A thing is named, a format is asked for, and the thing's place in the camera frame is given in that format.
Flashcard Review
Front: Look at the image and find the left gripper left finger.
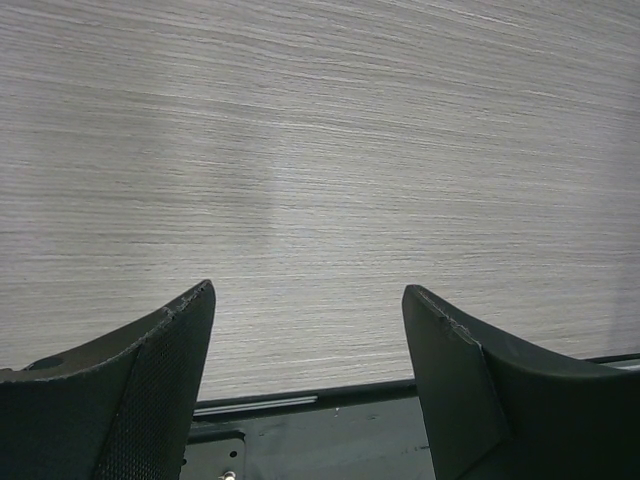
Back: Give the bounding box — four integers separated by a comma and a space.
1, 280, 216, 479

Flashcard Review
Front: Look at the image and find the aluminium front rail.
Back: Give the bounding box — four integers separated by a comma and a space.
192, 362, 640, 417

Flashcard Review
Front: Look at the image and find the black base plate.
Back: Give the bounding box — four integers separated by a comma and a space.
177, 352, 640, 480

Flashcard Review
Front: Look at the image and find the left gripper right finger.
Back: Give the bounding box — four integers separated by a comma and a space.
402, 285, 639, 479

